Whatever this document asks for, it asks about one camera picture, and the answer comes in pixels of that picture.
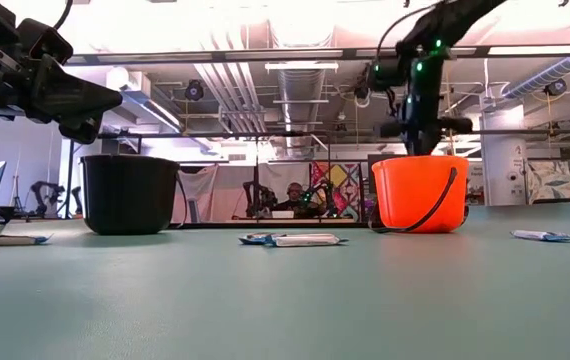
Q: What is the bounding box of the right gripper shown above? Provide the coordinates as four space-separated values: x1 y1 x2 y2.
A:
375 89 475 157

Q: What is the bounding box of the white blue candy bar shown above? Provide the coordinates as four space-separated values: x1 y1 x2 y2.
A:
238 232 287 246
509 229 570 244
268 232 350 249
0 234 52 247

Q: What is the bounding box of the orange halloween bucket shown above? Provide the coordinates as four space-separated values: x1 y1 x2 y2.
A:
367 154 471 235

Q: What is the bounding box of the white round pillar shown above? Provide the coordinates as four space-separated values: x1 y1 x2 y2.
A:
481 106 529 207

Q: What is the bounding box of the black plastic bucket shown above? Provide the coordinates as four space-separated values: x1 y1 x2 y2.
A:
80 154 189 236

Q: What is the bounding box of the colourful patterned quilt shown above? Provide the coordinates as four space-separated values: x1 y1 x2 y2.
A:
309 160 370 222

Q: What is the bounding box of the long ceiling light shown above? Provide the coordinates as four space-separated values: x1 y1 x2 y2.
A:
263 60 340 72

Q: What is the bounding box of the person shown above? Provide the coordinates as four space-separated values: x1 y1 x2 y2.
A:
273 181 316 219

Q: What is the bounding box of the leaf print curtain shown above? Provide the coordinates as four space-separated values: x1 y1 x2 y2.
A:
526 158 570 204

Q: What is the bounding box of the white cloth curtain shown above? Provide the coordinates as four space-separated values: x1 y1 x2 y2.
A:
171 163 311 224

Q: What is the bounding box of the black overhead camera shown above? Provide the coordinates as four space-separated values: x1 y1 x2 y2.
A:
353 74 372 109

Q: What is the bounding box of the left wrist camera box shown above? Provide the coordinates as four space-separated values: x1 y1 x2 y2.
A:
16 17 75 65

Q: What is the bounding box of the silver ventilation duct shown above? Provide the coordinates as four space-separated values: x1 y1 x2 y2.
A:
275 67 327 157

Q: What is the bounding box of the blue corrugated duct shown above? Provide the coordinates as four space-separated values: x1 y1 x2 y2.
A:
501 54 570 100

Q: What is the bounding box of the black neighbouring station frame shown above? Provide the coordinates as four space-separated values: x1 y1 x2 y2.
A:
62 128 570 224

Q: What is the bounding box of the black metal table frame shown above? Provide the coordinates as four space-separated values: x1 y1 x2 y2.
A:
64 43 570 65

